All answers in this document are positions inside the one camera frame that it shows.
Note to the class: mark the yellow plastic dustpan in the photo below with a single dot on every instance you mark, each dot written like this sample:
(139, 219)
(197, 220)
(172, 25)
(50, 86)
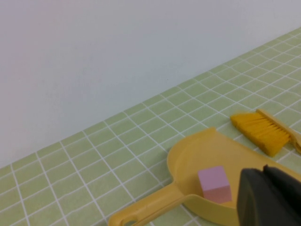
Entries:
(188, 150)

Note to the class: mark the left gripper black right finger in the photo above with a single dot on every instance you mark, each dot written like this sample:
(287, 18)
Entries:
(289, 200)

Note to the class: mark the small pink cube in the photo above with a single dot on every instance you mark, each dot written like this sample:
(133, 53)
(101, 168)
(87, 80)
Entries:
(211, 181)

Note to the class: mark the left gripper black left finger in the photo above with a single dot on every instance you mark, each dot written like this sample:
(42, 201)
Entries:
(254, 200)

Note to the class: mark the green checkered tablecloth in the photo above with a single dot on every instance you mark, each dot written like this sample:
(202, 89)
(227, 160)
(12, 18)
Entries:
(94, 153)

